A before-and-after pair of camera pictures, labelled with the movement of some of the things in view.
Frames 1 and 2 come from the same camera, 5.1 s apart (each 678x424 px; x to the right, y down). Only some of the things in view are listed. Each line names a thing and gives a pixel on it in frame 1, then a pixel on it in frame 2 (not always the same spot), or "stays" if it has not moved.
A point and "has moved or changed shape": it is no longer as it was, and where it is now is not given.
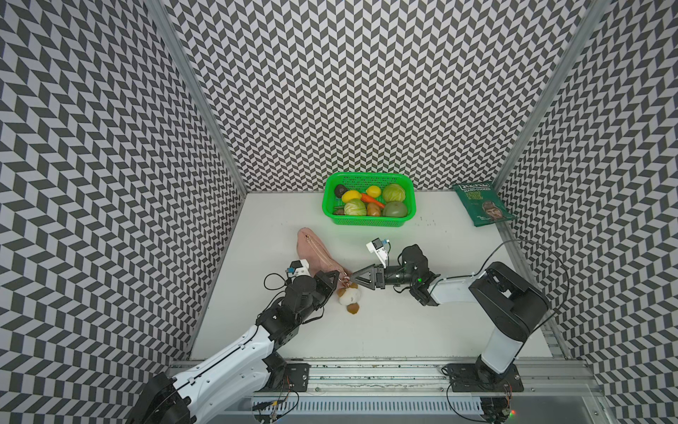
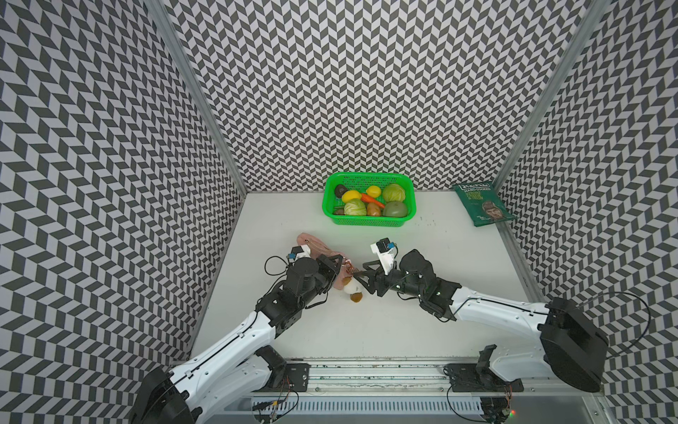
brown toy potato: [372, 209] stays
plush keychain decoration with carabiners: [349, 294] has moved or changed shape
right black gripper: [374, 271] stays
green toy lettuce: [355, 208] stays
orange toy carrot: [367, 199] stays
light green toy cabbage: [393, 193] stays
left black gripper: [322, 277] → [330, 273]
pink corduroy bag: [320, 261] has moved or changed shape
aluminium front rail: [429, 377] stays
